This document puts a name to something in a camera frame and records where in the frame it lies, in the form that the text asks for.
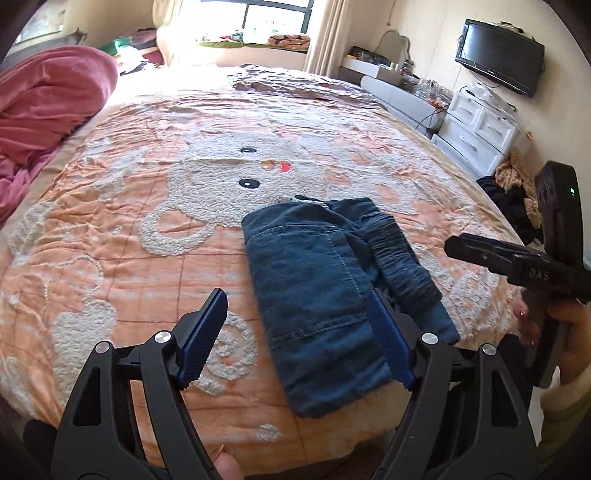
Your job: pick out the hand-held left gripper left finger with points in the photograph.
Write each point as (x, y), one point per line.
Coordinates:
(207, 332)

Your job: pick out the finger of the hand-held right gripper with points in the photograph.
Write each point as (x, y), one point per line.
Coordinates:
(475, 251)

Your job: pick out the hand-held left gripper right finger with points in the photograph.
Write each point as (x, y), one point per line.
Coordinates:
(390, 341)

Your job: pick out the blue denim pants lace hem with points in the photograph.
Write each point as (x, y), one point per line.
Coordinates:
(314, 286)

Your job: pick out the person's right forearm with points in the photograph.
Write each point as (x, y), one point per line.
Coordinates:
(568, 406)

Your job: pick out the person's right hand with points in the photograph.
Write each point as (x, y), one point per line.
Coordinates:
(577, 332)

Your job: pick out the person's left hand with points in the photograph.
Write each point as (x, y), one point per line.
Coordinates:
(231, 470)

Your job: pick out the pile of dark clothes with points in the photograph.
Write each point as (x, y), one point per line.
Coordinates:
(508, 203)

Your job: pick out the beige floral cloth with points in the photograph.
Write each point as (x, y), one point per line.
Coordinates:
(515, 173)

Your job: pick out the white dresser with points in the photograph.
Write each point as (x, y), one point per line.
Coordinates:
(466, 134)

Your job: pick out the person's dark clothing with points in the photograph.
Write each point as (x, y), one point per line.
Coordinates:
(512, 364)

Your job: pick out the bed with beige cover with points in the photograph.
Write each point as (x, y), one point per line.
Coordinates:
(323, 450)

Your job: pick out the white plastic bag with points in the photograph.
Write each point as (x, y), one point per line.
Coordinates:
(485, 94)

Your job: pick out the orange white printed blanket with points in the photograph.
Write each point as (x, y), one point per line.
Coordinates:
(138, 184)

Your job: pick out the black flat television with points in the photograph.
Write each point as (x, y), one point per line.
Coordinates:
(498, 55)

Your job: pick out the grey white vanity desk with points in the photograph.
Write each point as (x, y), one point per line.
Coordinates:
(401, 99)

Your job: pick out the clutter of cosmetics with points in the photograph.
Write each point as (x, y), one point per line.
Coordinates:
(406, 76)

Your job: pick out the white framed mirror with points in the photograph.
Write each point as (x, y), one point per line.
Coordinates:
(392, 48)

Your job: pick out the cream curtain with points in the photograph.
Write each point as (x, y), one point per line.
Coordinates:
(173, 27)
(323, 37)

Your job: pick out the pink blanket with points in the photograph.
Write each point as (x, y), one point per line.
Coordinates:
(46, 101)

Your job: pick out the orange patterned cloth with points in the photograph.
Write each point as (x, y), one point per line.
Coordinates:
(288, 40)

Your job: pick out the green cloth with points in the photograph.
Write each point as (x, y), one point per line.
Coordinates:
(221, 44)

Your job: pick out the pile of colourful clothes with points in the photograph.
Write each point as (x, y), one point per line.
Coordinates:
(134, 48)

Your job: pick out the window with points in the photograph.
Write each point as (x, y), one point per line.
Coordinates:
(272, 21)

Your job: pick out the grey headboard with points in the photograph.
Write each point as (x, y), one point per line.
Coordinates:
(41, 46)

